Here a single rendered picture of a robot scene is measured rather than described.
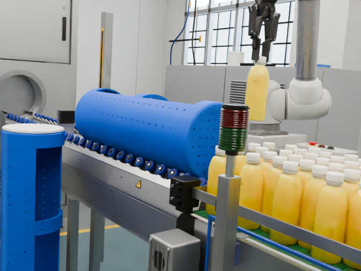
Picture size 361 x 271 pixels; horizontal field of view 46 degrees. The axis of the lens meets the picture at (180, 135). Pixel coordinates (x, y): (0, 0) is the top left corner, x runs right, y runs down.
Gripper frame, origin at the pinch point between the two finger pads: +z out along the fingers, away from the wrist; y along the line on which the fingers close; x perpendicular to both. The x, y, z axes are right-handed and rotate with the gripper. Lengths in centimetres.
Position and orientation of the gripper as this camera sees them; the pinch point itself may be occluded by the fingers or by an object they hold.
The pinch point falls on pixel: (260, 50)
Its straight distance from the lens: 146.7
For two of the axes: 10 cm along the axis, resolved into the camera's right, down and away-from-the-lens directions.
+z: -1.0, 10.0, 0.1
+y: -8.2, -0.7, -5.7
